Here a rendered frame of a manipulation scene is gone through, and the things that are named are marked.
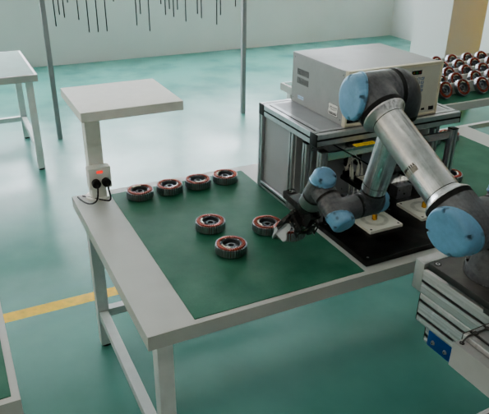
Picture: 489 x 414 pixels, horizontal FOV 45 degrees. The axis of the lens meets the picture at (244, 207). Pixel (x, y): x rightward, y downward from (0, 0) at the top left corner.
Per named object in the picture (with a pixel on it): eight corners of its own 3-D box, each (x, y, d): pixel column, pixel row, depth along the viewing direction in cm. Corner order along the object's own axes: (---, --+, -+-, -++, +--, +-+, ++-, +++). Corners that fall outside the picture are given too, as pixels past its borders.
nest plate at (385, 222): (402, 226, 221) (403, 223, 221) (370, 234, 215) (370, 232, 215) (377, 209, 233) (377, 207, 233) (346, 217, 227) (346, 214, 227)
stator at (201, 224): (222, 220, 228) (222, 211, 227) (228, 233, 219) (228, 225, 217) (193, 223, 226) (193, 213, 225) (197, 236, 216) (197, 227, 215)
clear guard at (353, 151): (433, 175, 206) (436, 158, 203) (378, 187, 196) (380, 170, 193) (375, 144, 232) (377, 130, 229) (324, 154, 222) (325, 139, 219)
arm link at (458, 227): (524, 226, 127) (389, 57, 152) (475, 241, 120) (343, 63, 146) (492, 255, 136) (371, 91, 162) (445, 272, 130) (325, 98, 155)
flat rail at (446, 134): (452, 137, 238) (454, 130, 237) (322, 162, 214) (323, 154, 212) (450, 136, 239) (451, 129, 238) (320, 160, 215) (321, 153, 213)
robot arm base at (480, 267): (542, 281, 141) (553, 245, 137) (498, 297, 135) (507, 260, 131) (492, 251, 153) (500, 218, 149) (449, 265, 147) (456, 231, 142)
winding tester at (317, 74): (435, 112, 233) (444, 61, 224) (343, 127, 216) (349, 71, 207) (374, 89, 264) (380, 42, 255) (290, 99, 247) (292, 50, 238)
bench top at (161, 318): (638, 205, 256) (641, 195, 254) (148, 351, 168) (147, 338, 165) (464, 134, 337) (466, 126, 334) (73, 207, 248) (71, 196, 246)
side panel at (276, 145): (295, 208, 239) (299, 132, 224) (288, 209, 238) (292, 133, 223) (263, 182, 261) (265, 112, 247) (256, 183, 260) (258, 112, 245)
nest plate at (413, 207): (451, 213, 231) (452, 210, 231) (422, 221, 225) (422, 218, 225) (425, 198, 243) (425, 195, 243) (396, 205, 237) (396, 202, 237)
